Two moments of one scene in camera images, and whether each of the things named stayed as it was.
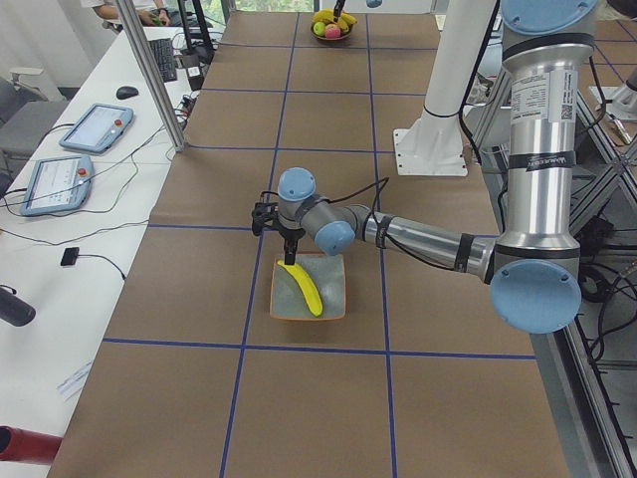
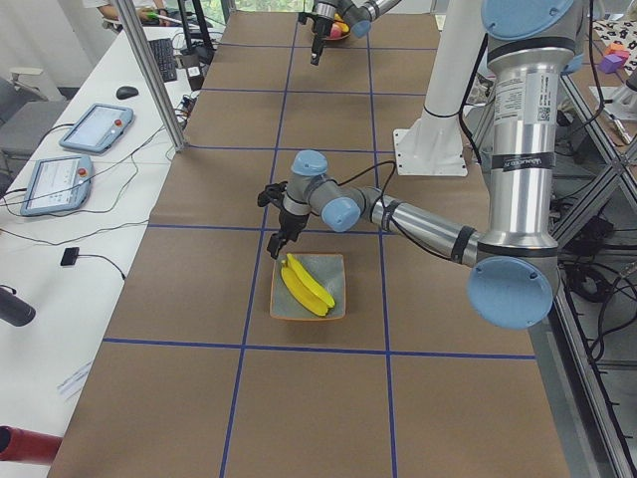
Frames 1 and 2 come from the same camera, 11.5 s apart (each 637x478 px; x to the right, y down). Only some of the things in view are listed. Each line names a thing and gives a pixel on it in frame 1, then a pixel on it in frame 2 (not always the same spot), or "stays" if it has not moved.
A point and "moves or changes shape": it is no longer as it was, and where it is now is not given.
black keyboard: [163, 50] stays
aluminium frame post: [153, 73] stays
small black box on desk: [70, 256] stays
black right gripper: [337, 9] → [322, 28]
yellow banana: [324, 15] moves or changes shape
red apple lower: [332, 31] stays
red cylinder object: [24, 445] stays
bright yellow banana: [307, 285] moves or changes shape
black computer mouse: [125, 93] stays
